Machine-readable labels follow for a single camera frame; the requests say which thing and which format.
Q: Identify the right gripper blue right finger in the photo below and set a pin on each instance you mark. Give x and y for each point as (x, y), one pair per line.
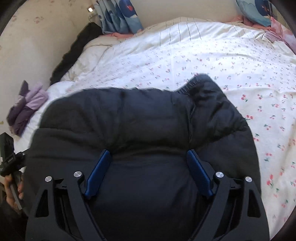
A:
(198, 173)

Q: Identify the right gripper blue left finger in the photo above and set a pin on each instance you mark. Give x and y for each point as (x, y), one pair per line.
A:
(97, 175)

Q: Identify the black puffer jacket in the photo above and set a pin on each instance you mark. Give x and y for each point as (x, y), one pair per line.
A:
(148, 192)

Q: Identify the person's left hand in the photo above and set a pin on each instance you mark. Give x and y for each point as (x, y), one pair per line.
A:
(9, 195)

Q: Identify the purple folded garment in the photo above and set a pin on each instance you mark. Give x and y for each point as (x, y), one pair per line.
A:
(28, 102)

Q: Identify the white cherry print bedsheet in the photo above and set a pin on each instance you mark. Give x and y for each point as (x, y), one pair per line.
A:
(257, 76)

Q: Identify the pink floral blanket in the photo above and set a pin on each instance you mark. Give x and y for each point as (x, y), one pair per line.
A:
(276, 32)

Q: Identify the left blue cartoon curtain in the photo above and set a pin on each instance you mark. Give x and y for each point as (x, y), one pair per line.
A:
(118, 16)

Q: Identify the blue cartoon curtain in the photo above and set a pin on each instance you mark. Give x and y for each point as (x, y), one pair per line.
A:
(118, 16)
(257, 11)

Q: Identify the right blue cartoon curtain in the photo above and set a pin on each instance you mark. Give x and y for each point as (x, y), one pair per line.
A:
(257, 11)

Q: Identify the black garment by wall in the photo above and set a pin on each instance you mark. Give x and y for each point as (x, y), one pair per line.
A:
(89, 32)

